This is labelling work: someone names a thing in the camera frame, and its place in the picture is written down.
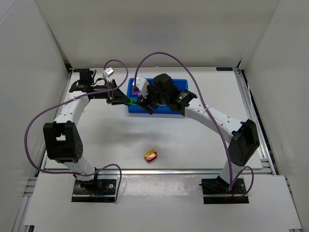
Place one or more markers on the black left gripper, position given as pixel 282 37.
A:
pixel 112 92

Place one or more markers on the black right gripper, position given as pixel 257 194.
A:
pixel 147 104

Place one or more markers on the green number three brick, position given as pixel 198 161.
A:
pixel 131 102

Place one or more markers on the purple curved brick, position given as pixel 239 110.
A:
pixel 135 92

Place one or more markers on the red yellow purple brick stack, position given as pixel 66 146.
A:
pixel 150 155

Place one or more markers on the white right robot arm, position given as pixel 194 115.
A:
pixel 240 138

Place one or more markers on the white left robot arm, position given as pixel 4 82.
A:
pixel 62 140

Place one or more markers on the blue divided plastic bin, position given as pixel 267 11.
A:
pixel 181 84

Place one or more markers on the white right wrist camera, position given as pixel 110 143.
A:
pixel 141 85

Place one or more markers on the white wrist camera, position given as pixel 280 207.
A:
pixel 107 73
pixel 141 85

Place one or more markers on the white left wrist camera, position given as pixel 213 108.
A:
pixel 107 73

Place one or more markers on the aluminium front rail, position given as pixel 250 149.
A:
pixel 264 170

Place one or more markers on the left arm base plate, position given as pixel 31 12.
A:
pixel 101 189

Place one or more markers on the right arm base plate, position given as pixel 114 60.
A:
pixel 216 192

